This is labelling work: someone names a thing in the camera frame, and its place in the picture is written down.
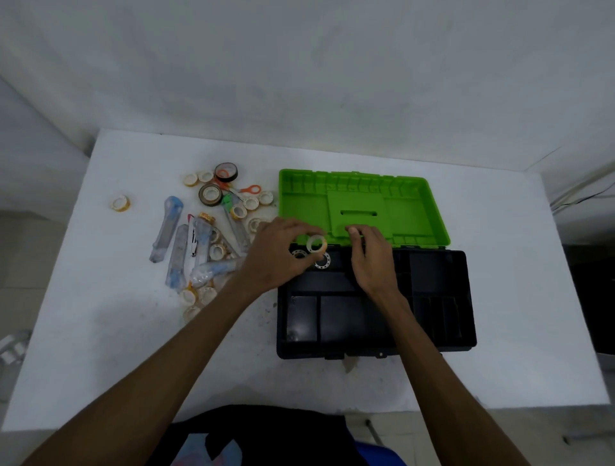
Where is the person's right hand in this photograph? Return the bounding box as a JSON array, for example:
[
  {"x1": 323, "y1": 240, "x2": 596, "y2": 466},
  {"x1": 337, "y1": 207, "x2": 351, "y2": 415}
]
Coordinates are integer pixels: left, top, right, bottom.
[{"x1": 347, "y1": 224, "x2": 409, "y2": 302}]

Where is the person's left hand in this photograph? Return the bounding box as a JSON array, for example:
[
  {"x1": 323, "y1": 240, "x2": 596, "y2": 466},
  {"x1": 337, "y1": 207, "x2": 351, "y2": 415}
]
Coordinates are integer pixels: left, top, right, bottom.
[{"x1": 238, "y1": 216, "x2": 327, "y2": 302}]

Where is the green utility knife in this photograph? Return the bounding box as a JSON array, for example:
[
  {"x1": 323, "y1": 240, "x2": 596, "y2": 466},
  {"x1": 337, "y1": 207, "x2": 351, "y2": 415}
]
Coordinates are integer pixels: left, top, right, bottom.
[{"x1": 220, "y1": 194, "x2": 250, "y2": 253}]

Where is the black toolbox tray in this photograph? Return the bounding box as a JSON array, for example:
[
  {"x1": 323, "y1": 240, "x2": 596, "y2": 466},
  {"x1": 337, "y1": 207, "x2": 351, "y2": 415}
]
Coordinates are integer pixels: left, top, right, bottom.
[{"x1": 281, "y1": 247, "x2": 474, "y2": 354}]

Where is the pile of small tape rolls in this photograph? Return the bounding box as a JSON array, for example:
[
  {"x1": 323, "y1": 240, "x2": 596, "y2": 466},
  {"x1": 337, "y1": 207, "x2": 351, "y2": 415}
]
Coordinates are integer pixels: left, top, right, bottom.
[{"x1": 180, "y1": 170, "x2": 275, "y2": 323}]

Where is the black toolbox with green lid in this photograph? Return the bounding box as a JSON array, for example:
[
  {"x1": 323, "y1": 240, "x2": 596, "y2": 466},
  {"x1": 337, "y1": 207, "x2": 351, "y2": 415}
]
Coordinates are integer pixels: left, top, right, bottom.
[{"x1": 276, "y1": 168, "x2": 478, "y2": 361}]

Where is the dark tape roll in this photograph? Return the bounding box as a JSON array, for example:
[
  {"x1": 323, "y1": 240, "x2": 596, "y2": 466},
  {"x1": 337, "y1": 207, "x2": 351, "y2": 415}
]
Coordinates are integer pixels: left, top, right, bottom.
[{"x1": 198, "y1": 183, "x2": 224, "y2": 206}]

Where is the person's right forearm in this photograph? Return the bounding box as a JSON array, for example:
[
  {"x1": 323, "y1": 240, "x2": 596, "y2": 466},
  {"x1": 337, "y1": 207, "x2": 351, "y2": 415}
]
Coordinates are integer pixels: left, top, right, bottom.
[{"x1": 384, "y1": 287, "x2": 529, "y2": 466}]

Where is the person's left forearm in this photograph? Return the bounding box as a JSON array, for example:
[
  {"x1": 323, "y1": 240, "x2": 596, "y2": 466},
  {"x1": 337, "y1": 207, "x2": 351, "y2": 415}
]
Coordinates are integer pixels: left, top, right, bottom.
[{"x1": 21, "y1": 287, "x2": 260, "y2": 466}]

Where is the person's black clothing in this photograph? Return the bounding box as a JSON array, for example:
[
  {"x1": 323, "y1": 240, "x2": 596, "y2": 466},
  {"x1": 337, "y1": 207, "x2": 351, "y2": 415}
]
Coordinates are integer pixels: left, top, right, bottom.
[{"x1": 161, "y1": 405, "x2": 366, "y2": 466}]

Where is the blue plastic chair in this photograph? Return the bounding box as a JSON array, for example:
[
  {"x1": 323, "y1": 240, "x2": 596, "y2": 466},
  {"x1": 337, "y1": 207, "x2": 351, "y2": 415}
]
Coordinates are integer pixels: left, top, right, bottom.
[{"x1": 353, "y1": 440, "x2": 408, "y2": 466}]

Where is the white power strip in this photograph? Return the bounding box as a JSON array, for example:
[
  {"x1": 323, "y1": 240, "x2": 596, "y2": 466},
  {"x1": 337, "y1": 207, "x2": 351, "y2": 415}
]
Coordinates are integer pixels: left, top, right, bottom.
[{"x1": 0, "y1": 330, "x2": 32, "y2": 351}]

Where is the black wall cable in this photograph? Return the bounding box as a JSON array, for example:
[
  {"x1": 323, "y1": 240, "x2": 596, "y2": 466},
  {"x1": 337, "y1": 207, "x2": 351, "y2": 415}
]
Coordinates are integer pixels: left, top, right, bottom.
[{"x1": 550, "y1": 184, "x2": 615, "y2": 212}]

